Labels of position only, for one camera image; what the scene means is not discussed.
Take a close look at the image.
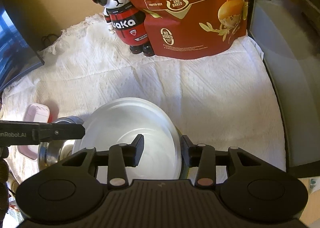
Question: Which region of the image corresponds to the blue bowl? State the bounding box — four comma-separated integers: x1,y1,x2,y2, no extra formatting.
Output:
54,116,85,126

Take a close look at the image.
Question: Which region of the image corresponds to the black monitor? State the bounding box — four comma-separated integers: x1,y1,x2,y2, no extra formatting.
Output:
0,0,45,92

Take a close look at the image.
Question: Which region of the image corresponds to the white appliance dark glass door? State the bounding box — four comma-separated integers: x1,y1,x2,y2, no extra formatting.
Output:
246,0,320,180

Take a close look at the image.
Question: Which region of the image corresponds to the red snack bag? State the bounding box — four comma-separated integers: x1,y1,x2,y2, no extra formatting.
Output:
104,0,252,60

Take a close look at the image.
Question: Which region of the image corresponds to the plain white bowl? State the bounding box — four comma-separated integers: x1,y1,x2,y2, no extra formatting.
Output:
72,97,192,185

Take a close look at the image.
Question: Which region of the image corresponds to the white tissue packet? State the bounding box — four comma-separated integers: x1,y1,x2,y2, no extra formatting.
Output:
309,177,320,193

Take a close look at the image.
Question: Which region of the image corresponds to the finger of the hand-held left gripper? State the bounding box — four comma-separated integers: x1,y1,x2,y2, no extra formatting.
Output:
32,123,85,141

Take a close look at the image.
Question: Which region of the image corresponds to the black cable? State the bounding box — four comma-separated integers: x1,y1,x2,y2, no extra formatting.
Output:
41,33,60,47

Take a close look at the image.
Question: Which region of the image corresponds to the stainless steel bowl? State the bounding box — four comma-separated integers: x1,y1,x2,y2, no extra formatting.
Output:
37,139,75,170

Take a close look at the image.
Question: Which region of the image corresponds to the white textured cloth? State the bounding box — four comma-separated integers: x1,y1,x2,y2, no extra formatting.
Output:
0,14,287,186

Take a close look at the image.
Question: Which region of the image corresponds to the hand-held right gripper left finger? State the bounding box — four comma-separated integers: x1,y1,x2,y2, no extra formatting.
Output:
61,134,145,187

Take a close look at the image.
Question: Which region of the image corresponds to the red rectangular tray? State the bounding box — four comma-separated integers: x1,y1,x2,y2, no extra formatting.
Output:
17,103,59,161

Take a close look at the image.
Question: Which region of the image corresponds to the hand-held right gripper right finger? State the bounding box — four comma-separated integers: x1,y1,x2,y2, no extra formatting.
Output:
181,135,260,186

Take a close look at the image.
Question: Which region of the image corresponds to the panda figurine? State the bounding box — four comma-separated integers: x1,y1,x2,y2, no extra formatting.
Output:
90,0,153,56

